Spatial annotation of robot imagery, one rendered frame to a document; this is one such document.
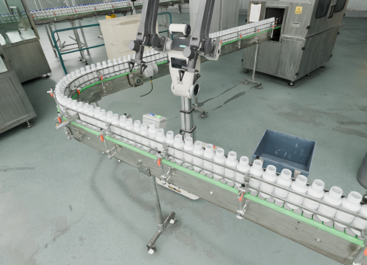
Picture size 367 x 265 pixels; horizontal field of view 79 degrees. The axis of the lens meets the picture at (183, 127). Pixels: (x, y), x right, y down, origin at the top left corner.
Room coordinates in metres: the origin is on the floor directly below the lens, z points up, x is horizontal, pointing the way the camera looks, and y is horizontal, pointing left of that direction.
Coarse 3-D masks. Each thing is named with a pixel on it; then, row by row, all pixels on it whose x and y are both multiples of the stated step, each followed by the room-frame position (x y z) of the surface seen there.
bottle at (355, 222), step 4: (364, 204) 0.49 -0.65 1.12; (360, 208) 0.48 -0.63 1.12; (364, 208) 0.47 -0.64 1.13; (360, 212) 0.47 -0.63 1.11; (364, 212) 0.46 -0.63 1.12; (364, 216) 0.45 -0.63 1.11; (356, 220) 0.47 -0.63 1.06; (360, 220) 0.46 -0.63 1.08; (364, 220) 0.45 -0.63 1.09; (352, 224) 0.47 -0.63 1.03; (356, 224) 0.46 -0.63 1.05; (360, 224) 0.45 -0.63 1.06; (364, 224) 0.44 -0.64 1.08; (360, 228) 0.44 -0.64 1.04; (364, 228) 0.44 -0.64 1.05; (356, 232) 0.45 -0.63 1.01
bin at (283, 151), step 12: (264, 132) 1.20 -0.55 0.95; (276, 132) 1.20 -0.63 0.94; (264, 144) 1.24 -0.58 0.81; (276, 144) 1.19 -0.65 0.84; (288, 144) 1.15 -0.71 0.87; (300, 144) 1.11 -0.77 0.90; (312, 144) 1.08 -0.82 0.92; (252, 156) 0.99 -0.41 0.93; (264, 156) 1.20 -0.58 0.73; (276, 156) 1.18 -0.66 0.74; (288, 156) 1.14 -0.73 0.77; (300, 156) 1.10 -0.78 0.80; (312, 156) 0.94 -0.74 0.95; (276, 168) 0.91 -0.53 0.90; (288, 168) 0.88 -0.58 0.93; (300, 168) 1.06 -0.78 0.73
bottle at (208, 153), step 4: (208, 144) 0.85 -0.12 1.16; (208, 148) 0.82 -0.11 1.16; (212, 148) 0.83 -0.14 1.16; (204, 152) 0.84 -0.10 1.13; (208, 152) 0.82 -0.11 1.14; (212, 152) 0.82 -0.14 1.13; (204, 156) 0.82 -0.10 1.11; (208, 156) 0.81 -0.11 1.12; (212, 156) 0.81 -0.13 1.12; (204, 160) 0.82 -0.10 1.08; (212, 160) 0.81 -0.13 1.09; (204, 164) 0.82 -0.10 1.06; (208, 164) 0.81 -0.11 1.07; (212, 164) 0.81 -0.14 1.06; (208, 168) 0.81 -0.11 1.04; (212, 168) 0.81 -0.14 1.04; (208, 172) 0.81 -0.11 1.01
